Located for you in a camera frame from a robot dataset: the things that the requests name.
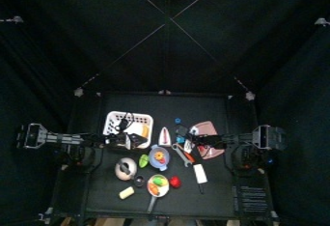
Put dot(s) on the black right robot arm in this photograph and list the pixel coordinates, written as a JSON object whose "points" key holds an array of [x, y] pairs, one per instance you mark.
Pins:
{"points": [[259, 138]]}

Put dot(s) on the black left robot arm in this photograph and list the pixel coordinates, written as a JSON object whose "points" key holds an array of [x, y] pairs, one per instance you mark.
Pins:
{"points": [[52, 137]]}

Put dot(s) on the small blue gear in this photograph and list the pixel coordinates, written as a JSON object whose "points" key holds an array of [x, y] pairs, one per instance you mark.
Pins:
{"points": [[177, 120]]}

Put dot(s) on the blue plate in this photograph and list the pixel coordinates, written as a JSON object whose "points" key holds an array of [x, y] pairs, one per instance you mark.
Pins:
{"points": [[154, 159]]}

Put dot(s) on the yellow toy corn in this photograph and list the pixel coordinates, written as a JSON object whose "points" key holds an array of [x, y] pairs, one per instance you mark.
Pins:
{"points": [[146, 131]]}

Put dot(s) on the blue toy piece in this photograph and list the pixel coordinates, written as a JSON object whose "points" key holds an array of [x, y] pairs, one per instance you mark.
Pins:
{"points": [[181, 139]]}

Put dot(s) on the orange toy screwdriver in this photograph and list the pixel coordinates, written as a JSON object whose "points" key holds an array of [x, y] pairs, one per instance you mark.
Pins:
{"points": [[191, 157]]}

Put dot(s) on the white pink toy iron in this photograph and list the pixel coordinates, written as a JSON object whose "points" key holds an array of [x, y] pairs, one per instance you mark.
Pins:
{"points": [[165, 138]]}

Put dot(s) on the green toy leaf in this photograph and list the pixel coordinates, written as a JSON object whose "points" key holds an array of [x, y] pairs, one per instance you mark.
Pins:
{"points": [[144, 161]]}

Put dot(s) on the grey toy wrench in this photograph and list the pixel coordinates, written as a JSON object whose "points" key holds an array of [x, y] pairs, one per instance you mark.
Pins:
{"points": [[184, 159]]}

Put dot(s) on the yellow flower toy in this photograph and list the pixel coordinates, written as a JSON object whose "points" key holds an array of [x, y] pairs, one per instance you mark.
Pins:
{"points": [[160, 155]]}

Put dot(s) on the white plastic basket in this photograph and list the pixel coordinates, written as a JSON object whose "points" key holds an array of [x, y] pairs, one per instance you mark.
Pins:
{"points": [[113, 120]]}

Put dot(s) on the tape roll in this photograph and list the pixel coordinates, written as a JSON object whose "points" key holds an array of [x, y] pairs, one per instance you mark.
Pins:
{"points": [[126, 169]]}

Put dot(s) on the small black cup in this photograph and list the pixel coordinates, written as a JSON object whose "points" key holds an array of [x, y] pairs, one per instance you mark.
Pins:
{"points": [[140, 181]]}

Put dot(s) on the green toy vegetable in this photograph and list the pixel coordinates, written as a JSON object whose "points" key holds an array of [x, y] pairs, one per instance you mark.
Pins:
{"points": [[161, 181]]}

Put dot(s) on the red toy pepper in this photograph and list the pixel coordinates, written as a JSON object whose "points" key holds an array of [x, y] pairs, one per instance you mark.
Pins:
{"points": [[176, 182]]}

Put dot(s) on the orange toy carrot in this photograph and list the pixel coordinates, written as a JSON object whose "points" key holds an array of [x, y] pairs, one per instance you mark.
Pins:
{"points": [[154, 189]]}

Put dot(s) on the grey frying pan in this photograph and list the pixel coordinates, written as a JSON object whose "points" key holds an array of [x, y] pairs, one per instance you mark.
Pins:
{"points": [[162, 188]]}

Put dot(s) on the yellow toy butter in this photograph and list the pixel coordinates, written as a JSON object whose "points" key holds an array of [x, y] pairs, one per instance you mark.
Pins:
{"points": [[126, 192]]}

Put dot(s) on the white text label sheet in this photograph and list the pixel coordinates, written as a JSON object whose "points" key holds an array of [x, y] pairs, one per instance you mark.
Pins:
{"points": [[252, 201]]}

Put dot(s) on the grey frame corner bracket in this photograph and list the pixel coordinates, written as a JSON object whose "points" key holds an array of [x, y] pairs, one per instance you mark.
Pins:
{"points": [[165, 92], [80, 92], [17, 19], [321, 21], [251, 95]]}

